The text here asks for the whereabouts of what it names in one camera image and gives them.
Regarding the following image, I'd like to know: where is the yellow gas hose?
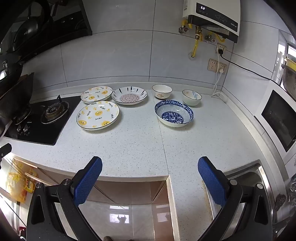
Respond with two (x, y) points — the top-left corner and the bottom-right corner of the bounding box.
(191, 38), (201, 58)

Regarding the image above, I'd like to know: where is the stainless steel sink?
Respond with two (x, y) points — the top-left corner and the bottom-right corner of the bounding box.
(202, 162), (278, 223)

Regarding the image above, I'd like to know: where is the large yellow bear plate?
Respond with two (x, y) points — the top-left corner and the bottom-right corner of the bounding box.
(76, 101), (120, 131)

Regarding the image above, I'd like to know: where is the white gas water heater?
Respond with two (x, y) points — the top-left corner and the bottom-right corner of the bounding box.
(182, 0), (241, 43)

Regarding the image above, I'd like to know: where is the black power cable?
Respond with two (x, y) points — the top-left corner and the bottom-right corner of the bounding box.
(218, 50), (284, 87)

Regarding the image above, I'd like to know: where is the black range hood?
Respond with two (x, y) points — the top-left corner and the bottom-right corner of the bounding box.
(35, 0), (93, 55)

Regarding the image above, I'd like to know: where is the stainless steel basin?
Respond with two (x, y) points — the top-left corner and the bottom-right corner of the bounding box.
(281, 54), (296, 93)

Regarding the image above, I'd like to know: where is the black striped mandala plate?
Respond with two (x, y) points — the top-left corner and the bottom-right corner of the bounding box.
(111, 87), (148, 105)

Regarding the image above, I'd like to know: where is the brown base cabinet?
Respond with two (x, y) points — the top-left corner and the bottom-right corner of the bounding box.
(35, 168), (170, 209)

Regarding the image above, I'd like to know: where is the white microwave oven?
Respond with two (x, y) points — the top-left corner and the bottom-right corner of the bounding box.
(254, 89), (296, 163)

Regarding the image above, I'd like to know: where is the black frying pan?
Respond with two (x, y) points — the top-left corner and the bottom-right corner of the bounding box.
(13, 13), (47, 52)

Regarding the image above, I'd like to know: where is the white bowl with gold flower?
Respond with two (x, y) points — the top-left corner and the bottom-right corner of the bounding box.
(152, 85), (173, 100)

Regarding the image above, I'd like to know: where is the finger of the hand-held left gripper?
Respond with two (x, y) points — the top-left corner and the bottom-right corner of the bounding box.
(0, 143), (12, 161)

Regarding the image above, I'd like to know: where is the white wall socket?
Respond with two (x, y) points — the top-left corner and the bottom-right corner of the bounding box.
(216, 43), (227, 56)

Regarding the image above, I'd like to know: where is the white power cable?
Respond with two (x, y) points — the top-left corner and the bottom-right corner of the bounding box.
(211, 67), (228, 98)

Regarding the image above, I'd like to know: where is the white bowl with blue leaf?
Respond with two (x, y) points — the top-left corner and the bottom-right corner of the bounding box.
(182, 89), (202, 106)

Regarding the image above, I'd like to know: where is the blue floral porcelain bowl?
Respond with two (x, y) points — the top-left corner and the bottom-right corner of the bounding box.
(154, 100), (194, 127)

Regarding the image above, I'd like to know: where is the black glass gas stove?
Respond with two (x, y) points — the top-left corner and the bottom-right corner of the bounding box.
(3, 95), (81, 146)

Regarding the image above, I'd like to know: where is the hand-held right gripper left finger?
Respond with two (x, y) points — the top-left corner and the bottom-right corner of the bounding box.
(26, 156), (103, 241)

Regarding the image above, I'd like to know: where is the yellow plastic bag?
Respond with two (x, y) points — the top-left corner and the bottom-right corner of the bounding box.
(7, 160), (37, 204)

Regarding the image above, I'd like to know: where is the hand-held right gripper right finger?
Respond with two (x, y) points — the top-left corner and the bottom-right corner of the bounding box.
(197, 156), (273, 241)

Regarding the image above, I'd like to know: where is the beige wall socket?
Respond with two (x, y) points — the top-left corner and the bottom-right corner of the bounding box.
(208, 59), (228, 74)

